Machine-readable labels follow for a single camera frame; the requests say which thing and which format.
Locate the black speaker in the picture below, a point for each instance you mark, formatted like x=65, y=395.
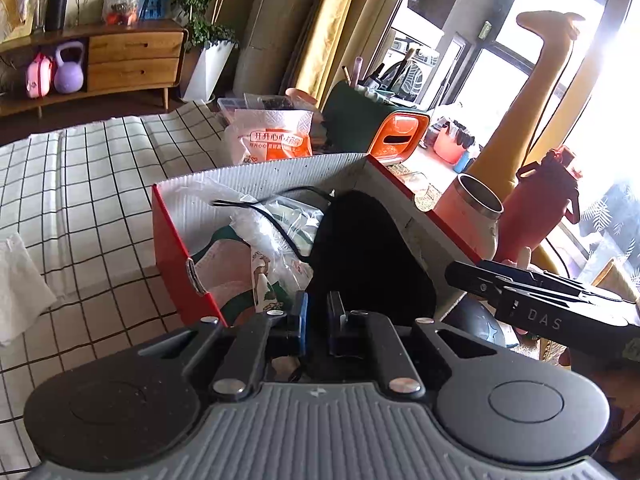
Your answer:
x=55, y=11

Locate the yellow giraffe figure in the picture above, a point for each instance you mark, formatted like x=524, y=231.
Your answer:
x=530, y=110

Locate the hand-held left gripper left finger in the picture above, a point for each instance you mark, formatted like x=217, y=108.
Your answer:
x=300, y=320

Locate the white paper tissue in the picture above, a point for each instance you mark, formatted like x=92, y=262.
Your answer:
x=20, y=285

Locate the wooden sideboard cabinet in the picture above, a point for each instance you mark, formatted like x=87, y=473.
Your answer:
x=130, y=60

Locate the black cloth pouch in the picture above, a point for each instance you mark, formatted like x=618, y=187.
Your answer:
x=365, y=250

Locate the purple kettlebell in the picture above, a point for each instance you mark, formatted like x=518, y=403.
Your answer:
x=68, y=72

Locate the green potted tree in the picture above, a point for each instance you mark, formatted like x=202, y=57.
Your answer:
x=200, y=10

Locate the clear bag of toys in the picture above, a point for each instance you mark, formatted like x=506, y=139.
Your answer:
x=120, y=5

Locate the yellow curtain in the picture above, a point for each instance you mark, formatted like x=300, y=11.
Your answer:
x=327, y=25

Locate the blue plastic stools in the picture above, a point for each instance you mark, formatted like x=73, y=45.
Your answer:
x=152, y=2

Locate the dark round ball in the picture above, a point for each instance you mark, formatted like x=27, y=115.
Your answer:
x=475, y=322

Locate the pink printed plastic bag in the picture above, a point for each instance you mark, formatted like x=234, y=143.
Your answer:
x=220, y=275

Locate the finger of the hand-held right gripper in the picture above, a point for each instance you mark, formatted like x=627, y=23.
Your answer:
x=535, y=276
x=475, y=280

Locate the red cardboard box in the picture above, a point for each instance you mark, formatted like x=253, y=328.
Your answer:
x=172, y=255

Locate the clear plastic bag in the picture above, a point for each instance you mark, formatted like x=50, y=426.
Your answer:
x=280, y=225

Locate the white planter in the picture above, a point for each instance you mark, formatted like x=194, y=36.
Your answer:
x=207, y=72

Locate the clear plastic container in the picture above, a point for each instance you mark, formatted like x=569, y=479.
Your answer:
x=250, y=107

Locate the orange white container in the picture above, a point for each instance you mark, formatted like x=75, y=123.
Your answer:
x=400, y=135

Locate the white checked tablecloth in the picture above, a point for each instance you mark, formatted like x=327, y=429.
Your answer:
x=100, y=185

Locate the dark green organizer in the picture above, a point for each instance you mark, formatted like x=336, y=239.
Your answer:
x=350, y=115

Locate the woven coaster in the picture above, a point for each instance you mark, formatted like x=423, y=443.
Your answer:
x=427, y=199

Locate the red water bottle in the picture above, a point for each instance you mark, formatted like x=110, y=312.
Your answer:
x=537, y=210

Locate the pink steel tumbler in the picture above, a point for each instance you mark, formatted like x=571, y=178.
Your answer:
x=467, y=220

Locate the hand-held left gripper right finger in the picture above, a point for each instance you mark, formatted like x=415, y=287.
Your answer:
x=336, y=320

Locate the pink basket with utensils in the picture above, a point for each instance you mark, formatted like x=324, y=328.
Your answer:
x=450, y=145

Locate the orange white snack bag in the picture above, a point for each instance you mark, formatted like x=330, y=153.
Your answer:
x=270, y=135

